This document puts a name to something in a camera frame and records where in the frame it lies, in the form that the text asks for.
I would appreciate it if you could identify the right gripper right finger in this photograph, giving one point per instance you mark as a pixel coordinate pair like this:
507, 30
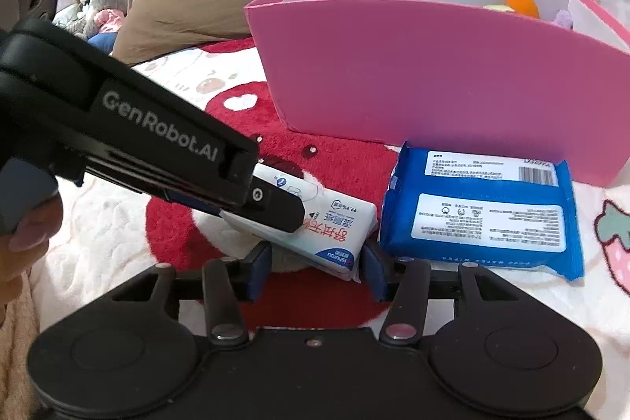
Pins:
404, 284

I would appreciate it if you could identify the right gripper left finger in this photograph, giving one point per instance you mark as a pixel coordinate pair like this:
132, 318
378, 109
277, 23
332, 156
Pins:
228, 282

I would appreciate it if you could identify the white tissue pack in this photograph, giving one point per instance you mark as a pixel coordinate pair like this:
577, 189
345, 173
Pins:
333, 231

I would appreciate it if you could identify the blue wet wipes pack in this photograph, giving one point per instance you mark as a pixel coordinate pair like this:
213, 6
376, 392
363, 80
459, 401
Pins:
496, 211

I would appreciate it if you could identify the person left hand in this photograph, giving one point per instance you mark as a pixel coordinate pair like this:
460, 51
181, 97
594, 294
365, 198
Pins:
26, 245

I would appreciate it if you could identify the grey plush toys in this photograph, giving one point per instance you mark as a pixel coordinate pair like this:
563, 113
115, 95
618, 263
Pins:
98, 22

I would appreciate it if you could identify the pink cardboard box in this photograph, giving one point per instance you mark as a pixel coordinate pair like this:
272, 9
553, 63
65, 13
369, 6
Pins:
443, 75

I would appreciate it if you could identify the orange felt toy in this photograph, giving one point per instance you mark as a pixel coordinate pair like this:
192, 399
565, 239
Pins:
524, 7

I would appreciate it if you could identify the purple plush toy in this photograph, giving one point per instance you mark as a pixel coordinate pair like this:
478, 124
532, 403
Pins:
563, 19

